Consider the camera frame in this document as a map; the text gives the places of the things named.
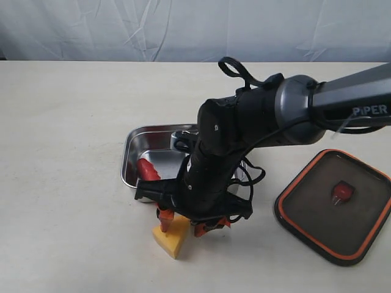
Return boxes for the black camera cable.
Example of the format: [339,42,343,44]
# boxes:
[217,56,391,214]

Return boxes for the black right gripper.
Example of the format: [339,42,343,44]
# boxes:
[135,152,253,237]

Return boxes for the grey-blue backdrop cloth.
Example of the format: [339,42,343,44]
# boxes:
[1,1,390,62]

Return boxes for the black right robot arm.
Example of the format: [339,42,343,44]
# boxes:
[135,57,390,236]

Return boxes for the yellow toy cheese wedge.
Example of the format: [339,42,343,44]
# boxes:
[152,216,190,259]

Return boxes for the dark transparent box lid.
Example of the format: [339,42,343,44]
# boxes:
[274,149,390,267]

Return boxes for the stainless steel lunch box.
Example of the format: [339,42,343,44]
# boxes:
[122,123,247,203]

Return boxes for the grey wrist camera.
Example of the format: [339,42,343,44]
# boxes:
[170,131,198,153]

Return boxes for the red toy sausage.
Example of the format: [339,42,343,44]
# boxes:
[136,158,161,181]

